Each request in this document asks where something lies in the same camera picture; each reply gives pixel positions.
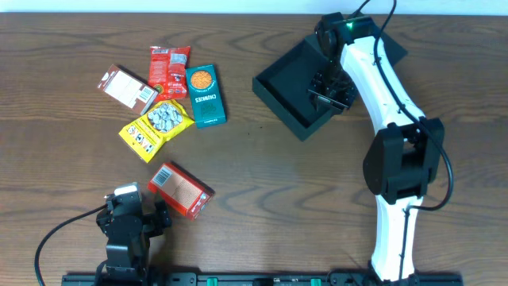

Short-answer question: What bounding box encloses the red orange barcode box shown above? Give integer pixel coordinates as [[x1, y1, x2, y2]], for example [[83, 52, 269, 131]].
[[148, 163, 215, 220]]

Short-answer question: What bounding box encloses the black gift box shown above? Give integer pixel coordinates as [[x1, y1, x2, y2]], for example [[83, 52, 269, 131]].
[[252, 35, 419, 141]]

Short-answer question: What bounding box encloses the teal Chunkies snack box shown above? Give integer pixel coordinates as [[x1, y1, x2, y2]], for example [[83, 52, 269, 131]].
[[186, 64, 227, 129]]

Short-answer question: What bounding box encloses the brown and white snack box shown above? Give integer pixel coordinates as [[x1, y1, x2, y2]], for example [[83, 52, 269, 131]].
[[97, 64, 158, 116]]

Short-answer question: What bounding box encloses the red candy bag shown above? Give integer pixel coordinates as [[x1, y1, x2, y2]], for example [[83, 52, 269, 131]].
[[148, 46, 191, 102]]

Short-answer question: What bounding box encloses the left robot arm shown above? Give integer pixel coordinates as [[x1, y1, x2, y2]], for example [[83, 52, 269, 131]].
[[94, 183, 171, 285]]

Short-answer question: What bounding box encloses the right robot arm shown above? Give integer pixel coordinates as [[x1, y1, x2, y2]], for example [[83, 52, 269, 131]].
[[307, 13, 444, 285]]

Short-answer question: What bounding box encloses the yellow candy bag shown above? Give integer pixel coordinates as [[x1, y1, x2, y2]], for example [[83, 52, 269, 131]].
[[118, 99, 194, 163]]

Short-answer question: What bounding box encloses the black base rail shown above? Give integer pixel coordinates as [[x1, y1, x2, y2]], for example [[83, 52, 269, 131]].
[[61, 271, 464, 286]]

